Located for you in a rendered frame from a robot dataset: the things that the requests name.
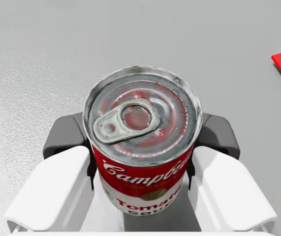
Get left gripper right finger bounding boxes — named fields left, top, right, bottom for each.
left=187, top=113, right=278, bottom=232

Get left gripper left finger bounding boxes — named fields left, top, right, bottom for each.
left=4, top=114, right=95, bottom=233

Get red and white can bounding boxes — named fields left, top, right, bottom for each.
left=82, top=64, right=203, bottom=217

